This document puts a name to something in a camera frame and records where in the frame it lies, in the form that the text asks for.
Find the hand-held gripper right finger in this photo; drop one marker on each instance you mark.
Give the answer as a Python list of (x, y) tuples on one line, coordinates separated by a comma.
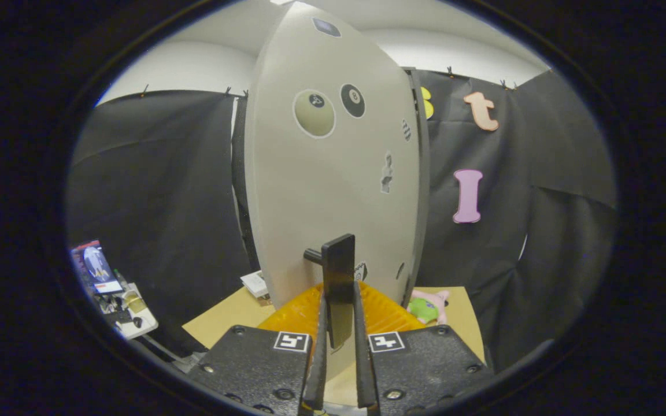
[(420, 370)]

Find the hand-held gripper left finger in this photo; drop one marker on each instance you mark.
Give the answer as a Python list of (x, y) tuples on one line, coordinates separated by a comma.
[(252, 370)]

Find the grey shoe cabinet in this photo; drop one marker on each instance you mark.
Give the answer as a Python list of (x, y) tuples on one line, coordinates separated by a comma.
[(243, 190)]

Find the grey shoe cabinet door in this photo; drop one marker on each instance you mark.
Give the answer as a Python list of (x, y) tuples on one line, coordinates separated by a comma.
[(310, 190)]

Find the pink and green plush toy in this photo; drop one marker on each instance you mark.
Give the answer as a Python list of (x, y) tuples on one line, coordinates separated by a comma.
[(428, 307)]

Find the brown box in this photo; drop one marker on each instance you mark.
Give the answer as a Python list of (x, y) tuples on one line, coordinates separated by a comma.
[(263, 300)]

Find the white printed box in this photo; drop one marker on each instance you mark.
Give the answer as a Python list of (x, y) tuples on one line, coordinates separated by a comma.
[(255, 283)]

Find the small gold object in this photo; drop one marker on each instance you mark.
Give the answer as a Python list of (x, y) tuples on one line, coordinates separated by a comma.
[(134, 301)]

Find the blue screen device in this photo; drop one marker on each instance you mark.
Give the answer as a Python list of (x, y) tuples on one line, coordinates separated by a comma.
[(96, 267)]

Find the black backdrop cloth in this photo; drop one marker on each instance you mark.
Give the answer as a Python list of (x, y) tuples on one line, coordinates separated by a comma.
[(154, 190)]

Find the row of black clips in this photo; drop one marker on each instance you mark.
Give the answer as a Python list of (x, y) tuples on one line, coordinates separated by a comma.
[(451, 71)]

